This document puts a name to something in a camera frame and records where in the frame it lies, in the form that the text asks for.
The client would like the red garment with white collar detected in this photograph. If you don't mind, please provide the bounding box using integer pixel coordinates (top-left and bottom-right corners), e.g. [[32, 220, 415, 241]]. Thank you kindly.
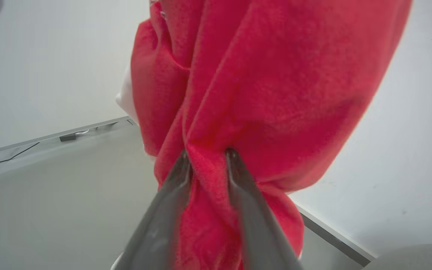
[[115, 0, 414, 270]]

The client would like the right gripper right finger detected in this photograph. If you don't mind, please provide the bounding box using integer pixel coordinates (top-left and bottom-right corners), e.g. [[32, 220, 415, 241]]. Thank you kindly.
[[225, 147, 303, 270]]

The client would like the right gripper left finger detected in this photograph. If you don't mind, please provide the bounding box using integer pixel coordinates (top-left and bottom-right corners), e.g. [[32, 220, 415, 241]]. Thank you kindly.
[[112, 150, 193, 270]]

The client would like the wall baseboard strip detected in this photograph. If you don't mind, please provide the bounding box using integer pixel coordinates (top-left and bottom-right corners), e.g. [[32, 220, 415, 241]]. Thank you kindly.
[[0, 116, 138, 181], [294, 204, 376, 267]]

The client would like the thin black floor cable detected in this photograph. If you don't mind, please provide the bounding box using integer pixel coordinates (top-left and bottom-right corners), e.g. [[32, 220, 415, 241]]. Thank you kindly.
[[0, 141, 41, 173]]

